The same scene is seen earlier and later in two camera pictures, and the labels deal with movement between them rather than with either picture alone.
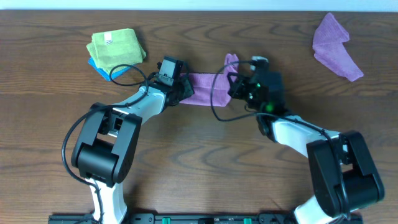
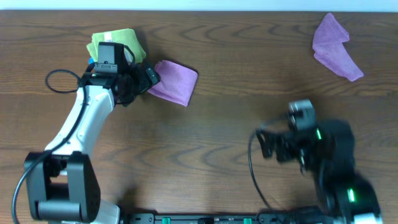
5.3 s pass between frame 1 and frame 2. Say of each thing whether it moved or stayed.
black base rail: stayed
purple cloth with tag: moved
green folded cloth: stayed
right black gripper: moved
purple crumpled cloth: stayed
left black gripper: moved
